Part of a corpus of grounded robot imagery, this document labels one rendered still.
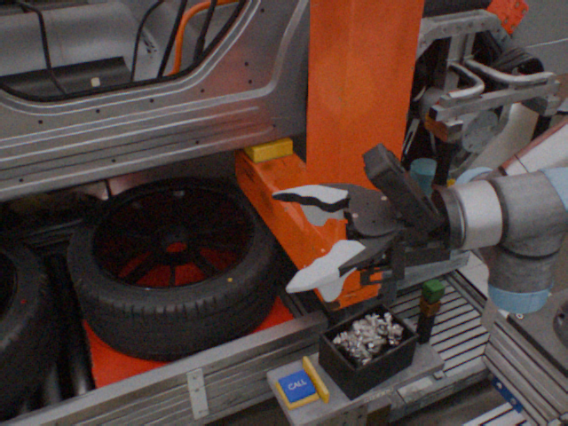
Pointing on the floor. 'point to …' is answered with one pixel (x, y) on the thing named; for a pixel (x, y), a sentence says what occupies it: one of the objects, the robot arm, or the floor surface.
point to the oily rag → (76, 202)
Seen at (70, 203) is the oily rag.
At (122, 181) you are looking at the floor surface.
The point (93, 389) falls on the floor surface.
